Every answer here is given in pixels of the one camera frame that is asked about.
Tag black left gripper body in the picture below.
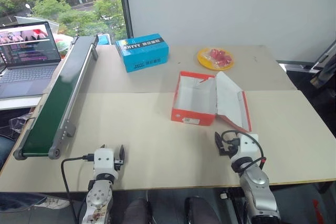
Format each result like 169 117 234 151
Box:
113 155 125 172

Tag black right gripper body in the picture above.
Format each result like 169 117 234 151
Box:
218 136 240 157

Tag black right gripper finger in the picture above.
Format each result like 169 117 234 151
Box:
214 131 224 152

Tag red shoe box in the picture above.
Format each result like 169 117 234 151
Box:
170 70 252 133

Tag blue cardboard box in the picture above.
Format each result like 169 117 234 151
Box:
115 33 170 73

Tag dark rounded shape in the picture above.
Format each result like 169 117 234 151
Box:
122 198 153 224
184 196 219 224

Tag yellow round plate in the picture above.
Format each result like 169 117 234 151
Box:
197 47 234 71

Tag red items in clear bag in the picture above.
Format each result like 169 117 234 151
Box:
205 48 233 66

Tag clear crumpled plastic bag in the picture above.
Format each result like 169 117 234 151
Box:
8 115 34 134

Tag white side table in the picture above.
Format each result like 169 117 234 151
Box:
0 94 45 111

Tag grey open laptop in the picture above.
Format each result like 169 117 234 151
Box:
0 21 62 100

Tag blue plastic container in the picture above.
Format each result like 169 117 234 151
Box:
97 34 111 46

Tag bag of colourful fruit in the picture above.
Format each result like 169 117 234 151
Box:
52 34 74 59

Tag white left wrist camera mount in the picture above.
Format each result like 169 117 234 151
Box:
93 148 117 180

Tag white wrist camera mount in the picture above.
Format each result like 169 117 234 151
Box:
229 133 259 161
93 148 117 180

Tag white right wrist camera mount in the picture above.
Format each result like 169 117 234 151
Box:
229 133 259 161

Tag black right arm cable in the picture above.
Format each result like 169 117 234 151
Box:
220 130 267 170

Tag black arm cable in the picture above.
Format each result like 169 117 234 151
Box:
220 130 267 170
60 153 95 224

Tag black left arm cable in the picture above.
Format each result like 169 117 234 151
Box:
60 153 95 224

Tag green conveyor belt grey frame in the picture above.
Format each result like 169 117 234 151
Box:
13 34 99 161

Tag grey metal frame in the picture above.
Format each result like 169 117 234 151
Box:
276 38 336 89

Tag black window frame post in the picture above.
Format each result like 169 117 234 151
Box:
116 0 134 39

